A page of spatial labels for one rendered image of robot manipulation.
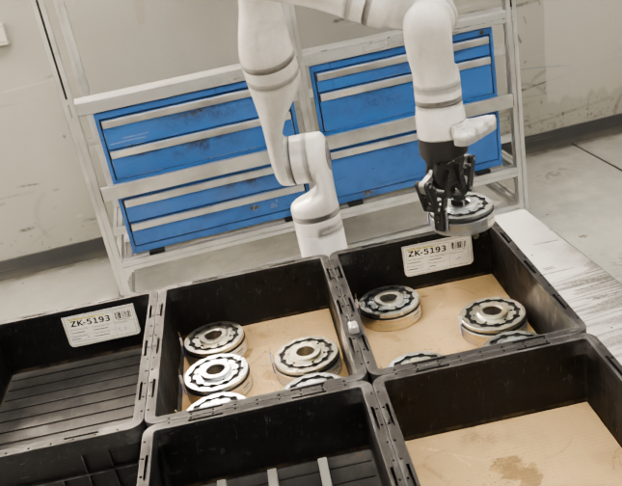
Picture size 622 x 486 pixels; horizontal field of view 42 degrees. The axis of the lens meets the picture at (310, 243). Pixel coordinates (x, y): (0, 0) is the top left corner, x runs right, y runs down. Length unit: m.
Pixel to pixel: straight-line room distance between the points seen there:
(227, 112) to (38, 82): 1.14
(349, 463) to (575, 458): 0.28
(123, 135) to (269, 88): 1.72
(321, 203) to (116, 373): 0.47
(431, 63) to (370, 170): 2.04
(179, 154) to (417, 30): 1.99
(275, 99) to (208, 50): 2.49
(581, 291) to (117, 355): 0.90
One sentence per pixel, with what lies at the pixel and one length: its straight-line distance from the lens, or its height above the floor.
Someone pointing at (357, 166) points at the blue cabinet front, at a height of 0.46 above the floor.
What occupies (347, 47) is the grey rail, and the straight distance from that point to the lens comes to 3.07.
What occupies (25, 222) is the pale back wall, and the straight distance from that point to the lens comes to 4.10.
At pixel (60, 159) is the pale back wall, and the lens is 3.98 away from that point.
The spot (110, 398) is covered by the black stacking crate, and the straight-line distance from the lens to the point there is 1.37.
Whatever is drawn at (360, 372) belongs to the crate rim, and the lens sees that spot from 1.09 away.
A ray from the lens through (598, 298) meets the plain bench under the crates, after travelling 1.67.
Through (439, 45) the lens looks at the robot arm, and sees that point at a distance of 1.19.
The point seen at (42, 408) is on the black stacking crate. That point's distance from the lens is 1.41.
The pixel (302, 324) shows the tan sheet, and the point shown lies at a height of 0.83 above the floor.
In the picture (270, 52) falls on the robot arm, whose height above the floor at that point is 1.28.
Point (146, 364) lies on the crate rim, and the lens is 1.23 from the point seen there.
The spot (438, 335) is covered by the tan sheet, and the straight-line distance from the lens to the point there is 1.33.
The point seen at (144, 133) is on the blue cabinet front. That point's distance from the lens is 3.05.
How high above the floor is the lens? 1.54
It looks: 24 degrees down
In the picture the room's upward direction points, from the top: 11 degrees counter-clockwise
